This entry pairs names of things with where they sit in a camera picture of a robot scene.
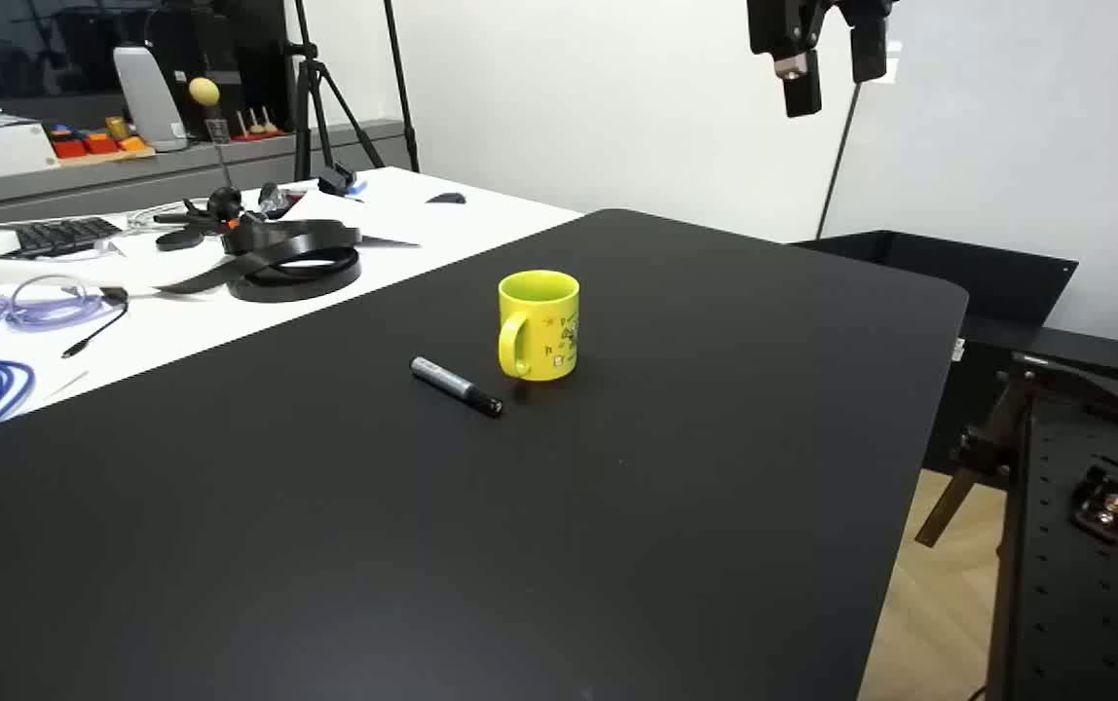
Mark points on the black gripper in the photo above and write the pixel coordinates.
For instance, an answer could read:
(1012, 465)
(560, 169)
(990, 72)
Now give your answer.
(789, 29)

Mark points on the yellow mug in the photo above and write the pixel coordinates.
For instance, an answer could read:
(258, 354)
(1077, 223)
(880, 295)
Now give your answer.
(538, 324)

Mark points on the black grey marker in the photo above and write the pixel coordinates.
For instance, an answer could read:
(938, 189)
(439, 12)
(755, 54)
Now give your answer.
(456, 387)

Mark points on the black side table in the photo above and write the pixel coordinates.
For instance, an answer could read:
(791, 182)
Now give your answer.
(1012, 303)

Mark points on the black computer mouse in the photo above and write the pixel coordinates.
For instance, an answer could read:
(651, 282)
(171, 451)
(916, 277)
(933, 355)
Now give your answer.
(448, 197)

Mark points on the black tripod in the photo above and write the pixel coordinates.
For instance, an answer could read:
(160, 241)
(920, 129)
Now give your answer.
(312, 88)

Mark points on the black perforated bench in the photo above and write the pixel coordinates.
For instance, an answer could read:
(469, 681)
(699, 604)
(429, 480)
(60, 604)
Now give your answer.
(1052, 451)

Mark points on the yellow ball on stand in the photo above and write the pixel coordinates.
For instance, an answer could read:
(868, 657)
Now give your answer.
(204, 91)

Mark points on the black keyboard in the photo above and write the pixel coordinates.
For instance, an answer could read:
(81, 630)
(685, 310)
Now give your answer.
(56, 241)

